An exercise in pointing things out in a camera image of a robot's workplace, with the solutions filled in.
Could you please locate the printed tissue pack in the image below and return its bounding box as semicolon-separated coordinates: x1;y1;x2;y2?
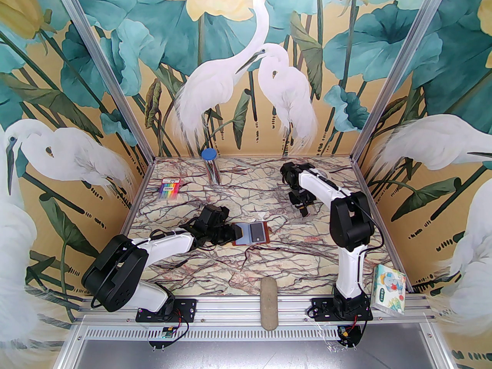
370;264;407;316

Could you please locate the small circuit board mount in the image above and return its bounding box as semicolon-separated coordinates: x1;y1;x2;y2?
149;325;181;349
337;323;365;349

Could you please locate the clear tube with blue lid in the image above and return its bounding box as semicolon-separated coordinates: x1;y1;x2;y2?
202;148;222;185

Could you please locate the brown leather card holder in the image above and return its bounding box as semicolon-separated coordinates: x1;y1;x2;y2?
233;221;270;246

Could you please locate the perforated metal tray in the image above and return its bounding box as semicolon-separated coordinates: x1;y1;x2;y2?
58;323;452;369

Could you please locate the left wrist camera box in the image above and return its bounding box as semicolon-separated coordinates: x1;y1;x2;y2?
199;204;230;228

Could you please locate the beige oblong pad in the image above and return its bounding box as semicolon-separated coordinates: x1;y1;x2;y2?
260;277;279;330

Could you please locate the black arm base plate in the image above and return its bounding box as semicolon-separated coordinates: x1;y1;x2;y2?
309;298;373;322
136;298;197;324

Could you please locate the pack of coloured pens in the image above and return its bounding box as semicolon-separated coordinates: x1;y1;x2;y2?
157;177;181;201

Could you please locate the aluminium front rail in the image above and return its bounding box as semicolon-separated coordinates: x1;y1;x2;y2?
73;296;439;324

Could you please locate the aluminium frame post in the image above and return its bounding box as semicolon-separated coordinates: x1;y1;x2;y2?
50;0;156;160
351;0;452;161

